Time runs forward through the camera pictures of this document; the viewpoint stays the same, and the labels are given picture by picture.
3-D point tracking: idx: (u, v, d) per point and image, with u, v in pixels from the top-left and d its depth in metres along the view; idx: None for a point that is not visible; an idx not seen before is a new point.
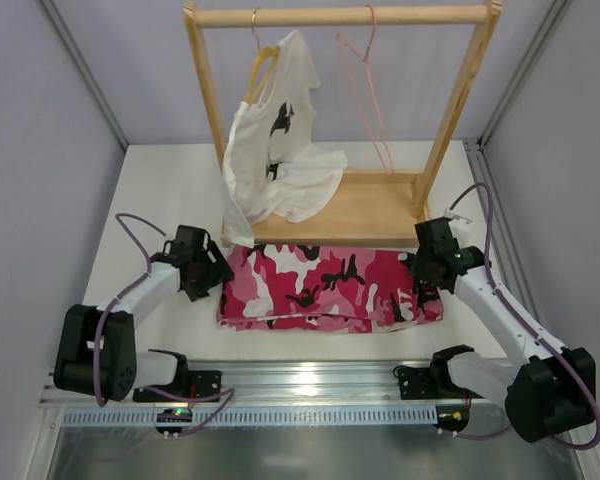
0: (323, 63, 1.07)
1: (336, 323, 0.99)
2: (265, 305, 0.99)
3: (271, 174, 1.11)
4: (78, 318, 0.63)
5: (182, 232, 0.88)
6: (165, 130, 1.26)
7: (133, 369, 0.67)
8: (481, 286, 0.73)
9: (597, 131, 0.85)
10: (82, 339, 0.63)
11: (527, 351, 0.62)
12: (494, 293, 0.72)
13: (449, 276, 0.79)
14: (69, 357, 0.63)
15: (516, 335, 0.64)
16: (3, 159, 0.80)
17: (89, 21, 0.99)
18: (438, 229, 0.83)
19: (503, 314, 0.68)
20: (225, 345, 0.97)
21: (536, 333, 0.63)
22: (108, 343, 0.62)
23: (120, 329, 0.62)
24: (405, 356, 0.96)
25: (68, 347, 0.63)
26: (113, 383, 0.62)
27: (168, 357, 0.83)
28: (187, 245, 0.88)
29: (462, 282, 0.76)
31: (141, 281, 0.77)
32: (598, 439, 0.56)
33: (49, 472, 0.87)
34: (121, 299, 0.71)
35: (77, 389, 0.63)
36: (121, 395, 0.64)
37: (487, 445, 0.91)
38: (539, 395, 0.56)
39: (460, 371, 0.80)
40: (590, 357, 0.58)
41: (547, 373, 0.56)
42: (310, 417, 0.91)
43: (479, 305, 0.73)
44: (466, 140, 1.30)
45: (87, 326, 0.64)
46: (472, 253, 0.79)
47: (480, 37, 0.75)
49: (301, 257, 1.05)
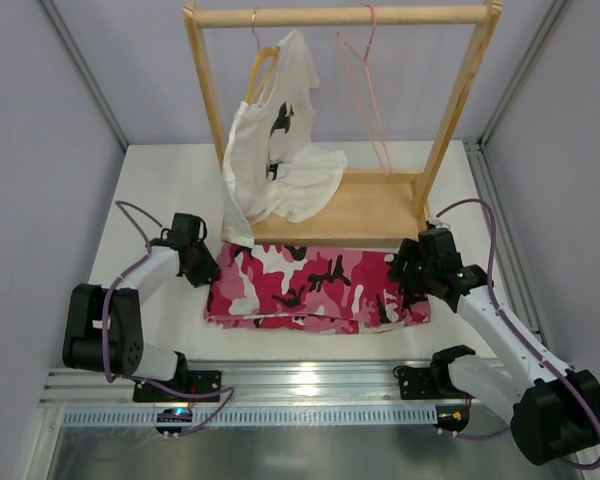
0: (324, 63, 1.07)
1: (322, 324, 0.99)
2: (251, 304, 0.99)
3: (271, 174, 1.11)
4: (83, 297, 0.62)
5: (179, 219, 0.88)
6: (165, 130, 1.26)
7: (140, 345, 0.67)
8: (484, 307, 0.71)
9: (596, 131, 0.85)
10: (88, 317, 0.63)
11: (531, 375, 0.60)
12: (497, 313, 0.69)
13: (451, 295, 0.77)
14: (77, 335, 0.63)
15: (520, 356, 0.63)
16: (3, 159, 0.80)
17: (90, 21, 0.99)
18: (443, 243, 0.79)
19: (507, 336, 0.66)
20: (225, 345, 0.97)
21: (540, 355, 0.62)
22: (116, 319, 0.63)
23: (128, 306, 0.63)
24: (405, 356, 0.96)
25: (75, 326, 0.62)
26: (123, 358, 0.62)
27: (169, 356, 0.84)
28: (183, 232, 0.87)
29: (464, 302, 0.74)
31: (142, 261, 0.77)
32: None
33: (49, 472, 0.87)
34: (124, 279, 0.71)
35: (87, 367, 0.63)
36: (130, 370, 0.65)
37: (487, 445, 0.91)
38: (544, 419, 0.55)
39: (460, 373, 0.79)
40: (594, 378, 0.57)
41: (552, 396, 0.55)
42: (310, 417, 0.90)
43: (481, 326, 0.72)
44: (466, 141, 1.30)
45: (93, 303, 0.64)
46: (475, 272, 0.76)
47: (480, 37, 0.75)
49: (287, 257, 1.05)
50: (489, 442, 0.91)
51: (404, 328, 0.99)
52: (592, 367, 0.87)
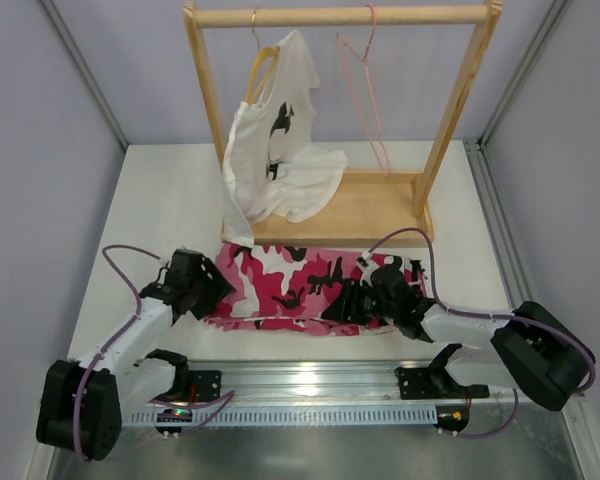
0: (324, 63, 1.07)
1: (322, 329, 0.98)
2: (251, 306, 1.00)
3: (271, 174, 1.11)
4: (57, 379, 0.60)
5: (178, 258, 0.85)
6: (165, 130, 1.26)
7: (117, 424, 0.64)
8: (439, 314, 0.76)
9: (596, 131, 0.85)
10: (63, 400, 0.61)
11: (490, 330, 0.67)
12: (451, 313, 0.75)
13: (421, 333, 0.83)
14: (51, 414, 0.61)
15: (477, 325, 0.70)
16: (4, 159, 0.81)
17: (90, 21, 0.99)
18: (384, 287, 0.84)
19: (461, 318, 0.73)
20: (222, 345, 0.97)
21: (489, 313, 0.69)
22: (88, 406, 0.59)
23: (98, 396, 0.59)
24: (404, 356, 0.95)
25: (49, 406, 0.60)
26: (95, 443, 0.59)
27: (167, 366, 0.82)
28: (183, 273, 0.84)
29: (432, 331, 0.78)
31: (129, 325, 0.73)
32: (588, 358, 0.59)
33: (49, 472, 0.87)
34: (105, 353, 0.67)
35: (60, 446, 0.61)
36: (103, 454, 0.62)
37: (486, 445, 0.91)
38: (523, 356, 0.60)
39: (464, 373, 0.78)
40: (534, 303, 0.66)
41: (514, 335, 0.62)
42: (310, 417, 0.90)
43: (446, 331, 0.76)
44: (466, 140, 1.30)
45: (69, 383, 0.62)
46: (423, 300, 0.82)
47: (480, 38, 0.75)
49: (287, 258, 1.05)
50: (489, 442, 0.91)
51: None
52: None
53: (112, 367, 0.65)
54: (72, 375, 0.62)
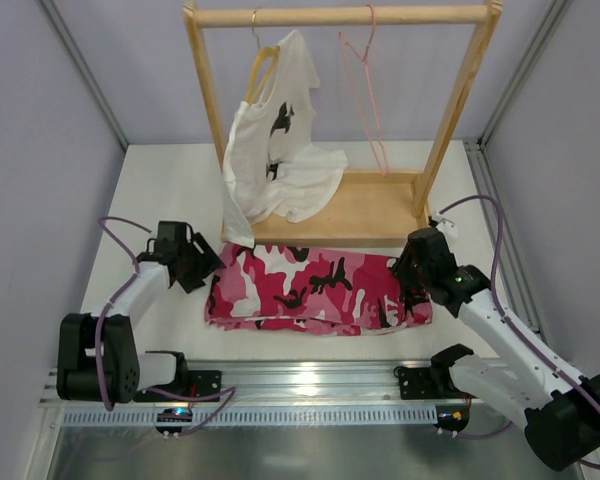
0: (324, 62, 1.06)
1: (323, 328, 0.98)
2: (253, 305, 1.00)
3: (271, 174, 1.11)
4: (73, 329, 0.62)
5: (163, 228, 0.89)
6: (165, 130, 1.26)
7: (136, 369, 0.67)
8: (489, 315, 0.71)
9: (597, 131, 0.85)
10: (80, 348, 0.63)
11: (546, 387, 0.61)
12: (505, 325, 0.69)
13: (452, 299, 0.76)
14: (71, 366, 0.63)
15: (533, 368, 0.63)
16: (4, 159, 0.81)
17: (89, 21, 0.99)
18: (435, 246, 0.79)
19: (518, 347, 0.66)
20: (223, 345, 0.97)
21: (554, 365, 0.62)
22: (110, 348, 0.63)
23: (120, 334, 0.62)
24: (405, 356, 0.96)
25: (69, 357, 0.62)
26: (120, 385, 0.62)
27: (168, 356, 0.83)
28: (171, 241, 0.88)
29: (467, 308, 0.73)
31: (131, 282, 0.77)
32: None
33: (49, 472, 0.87)
34: (114, 303, 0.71)
35: (82, 397, 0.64)
36: (128, 397, 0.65)
37: (487, 446, 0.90)
38: (562, 431, 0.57)
39: (463, 375, 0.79)
40: None
41: (570, 408, 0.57)
42: (310, 417, 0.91)
43: (490, 335, 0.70)
44: (466, 140, 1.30)
45: (84, 335, 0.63)
46: (473, 275, 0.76)
47: (481, 37, 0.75)
49: (289, 258, 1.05)
50: (489, 442, 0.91)
51: (405, 329, 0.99)
52: (592, 367, 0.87)
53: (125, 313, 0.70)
54: (85, 325, 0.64)
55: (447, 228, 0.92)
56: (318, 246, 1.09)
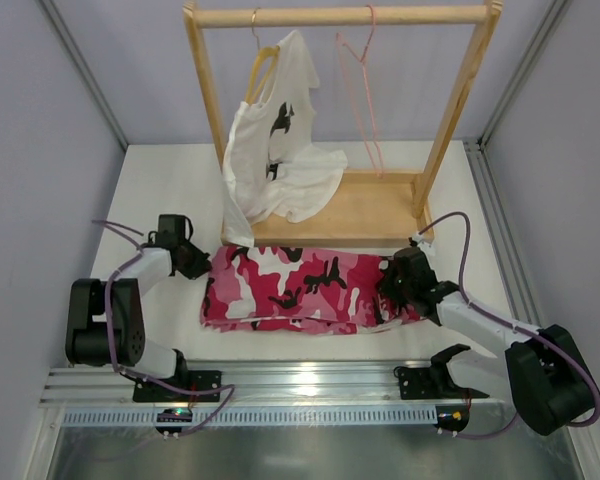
0: (325, 62, 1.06)
1: (319, 327, 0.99)
2: (248, 306, 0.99)
3: (271, 174, 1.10)
4: (84, 290, 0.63)
5: (165, 221, 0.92)
6: (165, 130, 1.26)
7: (142, 333, 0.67)
8: (458, 305, 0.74)
9: (597, 131, 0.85)
10: (89, 310, 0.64)
11: (507, 341, 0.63)
12: (470, 307, 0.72)
13: (431, 311, 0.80)
14: (79, 327, 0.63)
15: (495, 331, 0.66)
16: (4, 160, 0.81)
17: (89, 21, 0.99)
18: (418, 264, 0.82)
19: (480, 318, 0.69)
20: (222, 344, 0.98)
21: (511, 324, 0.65)
22: (117, 307, 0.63)
23: (129, 294, 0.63)
24: (408, 356, 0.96)
25: (78, 317, 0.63)
26: (127, 345, 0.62)
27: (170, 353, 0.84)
28: (171, 232, 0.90)
29: (442, 310, 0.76)
31: (135, 259, 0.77)
32: None
33: (49, 472, 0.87)
34: (121, 273, 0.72)
35: (92, 360, 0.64)
36: (135, 359, 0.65)
37: (488, 446, 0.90)
38: (533, 378, 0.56)
39: (461, 370, 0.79)
40: (565, 330, 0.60)
41: (531, 354, 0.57)
42: (310, 417, 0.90)
43: (462, 323, 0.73)
44: (466, 140, 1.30)
45: (93, 297, 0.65)
46: (446, 282, 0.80)
47: (480, 38, 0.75)
49: (283, 258, 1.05)
50: (490, 442, 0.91)
51: (400, 325, 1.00)
52: (592, 368, 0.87)
53: None
54: (94, 289, 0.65)
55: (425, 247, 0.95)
56: (314, 246, 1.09)
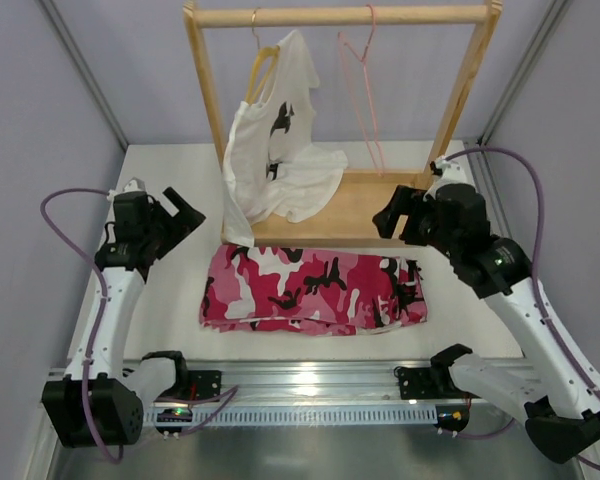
0: (325, 61, 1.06)
1: (318, 328, 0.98)
2: (247, 306, 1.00)
3: (271, 174, 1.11)
4: (57, 400, 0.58)
5: (120, 209, 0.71)
6: (166, 130, 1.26)
7: (137, 406, 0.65)
8: (528, 312, 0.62)
9: (597, 132, 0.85)
10: (71, 410, 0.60)
11: (579, 406, 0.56)
12: (543, 325, 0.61)
13: (485, 281, 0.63)
14: (69, 428, 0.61)
15: (567, 381, 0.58)
16: (4, 159, 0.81)
17: (90, 21, 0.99)
18: (473, 213, 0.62)
19: (551, 350, 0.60)
20: (225, 345, 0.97)
21: (591, 384, 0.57)
22: (101, 408, 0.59)
23: (108, 399, 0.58)
24: (405, 356, 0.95)
25: (63, 421, 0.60)
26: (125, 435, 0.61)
27: (164, 360, 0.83)
28: (133, 224, 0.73)
29: (502, 299, 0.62)
31: (102, 313, 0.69)
32: None
33: (49, 472, 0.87)
34: (93, 353, 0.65)
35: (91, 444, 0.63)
36: (136, 436, 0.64)
37: (487, 446, 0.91)
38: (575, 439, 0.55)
39: (463, 374, 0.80)
40: None
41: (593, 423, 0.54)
42: (310, 417, 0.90)
43: (521, 330, 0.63)
44: (466, 140, 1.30)
45: (70, 396, 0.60)
46: (514, 256, 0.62)
47: (480, 37, 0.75)
49: (283, 259, 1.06)
50: (489, 443, 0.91)
51: (400, 329, 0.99)
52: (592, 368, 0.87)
53: (107, 366, 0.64)
54: (70, 389, 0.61)
55: (455, 172, 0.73)
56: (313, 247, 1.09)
